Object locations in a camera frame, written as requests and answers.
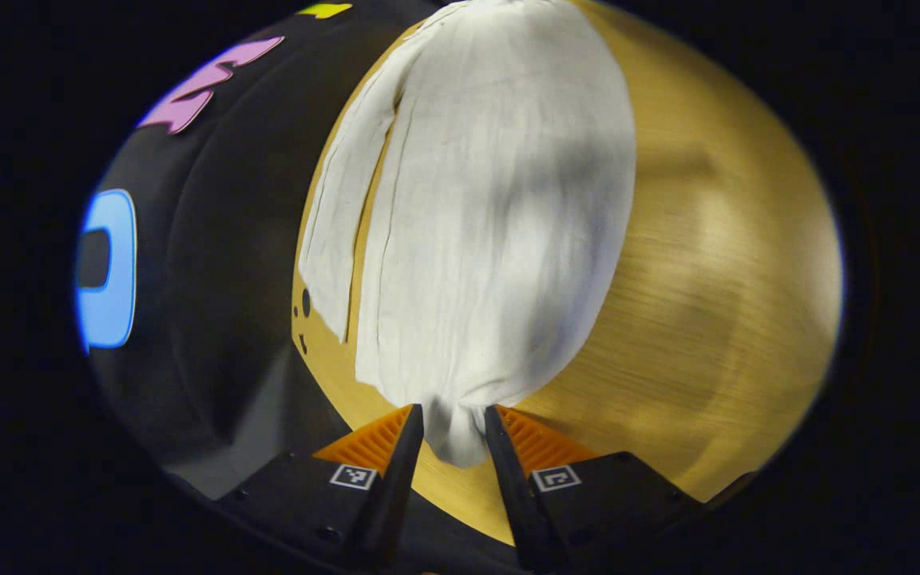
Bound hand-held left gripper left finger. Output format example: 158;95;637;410
216;403;426;572

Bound white jeans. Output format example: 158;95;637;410
298;0;637;469

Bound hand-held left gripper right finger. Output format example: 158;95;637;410
484;405;704;572

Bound black backdrop cloth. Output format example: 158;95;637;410
75;0;445;502

